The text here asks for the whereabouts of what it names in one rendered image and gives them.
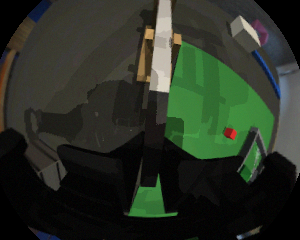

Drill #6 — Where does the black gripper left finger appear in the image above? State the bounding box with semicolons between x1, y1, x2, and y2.
57;132;146;213

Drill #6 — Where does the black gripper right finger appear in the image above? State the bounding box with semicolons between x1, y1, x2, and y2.
158;136;245;215

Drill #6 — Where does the green flat mat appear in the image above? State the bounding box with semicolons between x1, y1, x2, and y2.
129;41;274;217

